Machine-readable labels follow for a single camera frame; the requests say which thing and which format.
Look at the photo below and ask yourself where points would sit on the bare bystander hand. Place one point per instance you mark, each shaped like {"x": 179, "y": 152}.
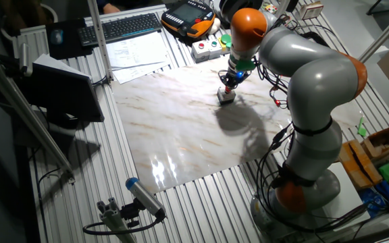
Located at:
{"x": 110, "y": 8}

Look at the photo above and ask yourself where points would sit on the slanted aluminium post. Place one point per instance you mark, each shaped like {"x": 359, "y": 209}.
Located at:
{"x": 383, "y": 33}

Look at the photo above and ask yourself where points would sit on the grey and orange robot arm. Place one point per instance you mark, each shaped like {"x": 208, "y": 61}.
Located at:
{"x": 319, "y": 87}

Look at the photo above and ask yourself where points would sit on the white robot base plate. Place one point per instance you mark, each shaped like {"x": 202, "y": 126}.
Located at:
{"x": 348, "y": 199}

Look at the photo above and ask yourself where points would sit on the yellow box with green button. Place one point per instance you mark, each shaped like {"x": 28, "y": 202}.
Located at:
{"x": 225, "y": 40}

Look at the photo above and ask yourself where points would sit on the colourful puzzle cube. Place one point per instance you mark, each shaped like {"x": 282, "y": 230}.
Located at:
{"x": 270, "y": 8}

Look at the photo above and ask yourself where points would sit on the short aluminium profile stub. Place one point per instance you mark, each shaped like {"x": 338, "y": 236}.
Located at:
{"x": 113, "y": 221}

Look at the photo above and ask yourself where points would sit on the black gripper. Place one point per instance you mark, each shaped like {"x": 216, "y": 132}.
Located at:
{"x": 235, "y": 77}

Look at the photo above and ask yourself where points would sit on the white printed paper sheet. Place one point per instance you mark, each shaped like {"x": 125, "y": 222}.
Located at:
{"x": 137, "y": 50}
{"x": 137, "y": 74}

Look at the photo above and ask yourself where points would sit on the small green plastic piece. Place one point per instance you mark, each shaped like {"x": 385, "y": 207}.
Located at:
{"x": 361, "y": 128}

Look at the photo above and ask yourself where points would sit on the marble pattern mat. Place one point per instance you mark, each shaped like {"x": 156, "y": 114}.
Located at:
{"x": 174, "y": 128}

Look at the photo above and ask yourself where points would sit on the dark computer mouse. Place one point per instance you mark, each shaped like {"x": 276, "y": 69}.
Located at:
{"x": 56, "y": 36}

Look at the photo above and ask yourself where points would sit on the silver camera with blue end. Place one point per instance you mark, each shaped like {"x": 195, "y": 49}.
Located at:
{"x": 145, "y": 197}

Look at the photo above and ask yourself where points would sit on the grey box with green button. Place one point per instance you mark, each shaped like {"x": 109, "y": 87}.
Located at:
{"x": 214, "y": 49}

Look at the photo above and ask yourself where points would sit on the orange and black teach pendant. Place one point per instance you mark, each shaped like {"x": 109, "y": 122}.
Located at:
{"x": 187, "y": 15}

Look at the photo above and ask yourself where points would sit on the open brown cardboard box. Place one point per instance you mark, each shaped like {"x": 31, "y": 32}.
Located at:
{"x": 382, "y": 140}

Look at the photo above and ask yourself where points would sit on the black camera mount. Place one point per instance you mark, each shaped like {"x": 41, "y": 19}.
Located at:
{"x": 130, "y": 212}

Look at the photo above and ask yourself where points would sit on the black monitor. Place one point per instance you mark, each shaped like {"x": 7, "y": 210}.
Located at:
{"x": 63, "y": 92}

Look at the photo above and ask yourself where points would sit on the small white box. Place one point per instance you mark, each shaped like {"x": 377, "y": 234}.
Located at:
{"x": 312, "y": 9}

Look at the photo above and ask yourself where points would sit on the orange cardboard box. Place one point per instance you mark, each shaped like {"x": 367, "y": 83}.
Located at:
{"x": 358, "y": 165}

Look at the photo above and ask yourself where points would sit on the black keyboard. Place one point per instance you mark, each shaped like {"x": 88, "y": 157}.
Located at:
{"x": 120, "y": 28}

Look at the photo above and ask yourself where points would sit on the blue plastic bag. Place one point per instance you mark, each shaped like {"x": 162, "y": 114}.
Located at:
{"x": 388, "y": 200}

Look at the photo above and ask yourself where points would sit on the grey box with red button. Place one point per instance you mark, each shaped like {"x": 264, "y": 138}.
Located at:
{"x": 200, "y": 50}
{"x": 226, "y": 98}

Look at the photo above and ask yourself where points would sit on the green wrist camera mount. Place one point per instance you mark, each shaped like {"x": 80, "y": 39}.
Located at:
{"x": 246, "y": 65}

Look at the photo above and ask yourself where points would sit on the black mouse pad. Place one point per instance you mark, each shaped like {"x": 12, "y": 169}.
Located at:
{"x": 69, "y": 50}

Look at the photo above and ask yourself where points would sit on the upright aluminium profile post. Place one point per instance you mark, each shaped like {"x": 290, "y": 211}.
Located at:
{"x": 98, "y": 37}

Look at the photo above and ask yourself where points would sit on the black filament spool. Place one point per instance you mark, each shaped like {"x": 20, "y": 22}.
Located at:
{"x": 241, "y": 5}

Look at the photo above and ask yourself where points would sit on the small teal push button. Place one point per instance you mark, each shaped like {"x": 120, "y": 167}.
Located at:
{"x": 229, "y": 45}

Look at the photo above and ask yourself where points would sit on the long slanted aluminium beam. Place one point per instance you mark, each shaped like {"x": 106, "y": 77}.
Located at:
{"x": 25, "y": 114}

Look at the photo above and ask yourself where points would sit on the white round chair rim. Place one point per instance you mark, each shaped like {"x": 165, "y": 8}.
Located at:
{"x": 54, "y": 13}

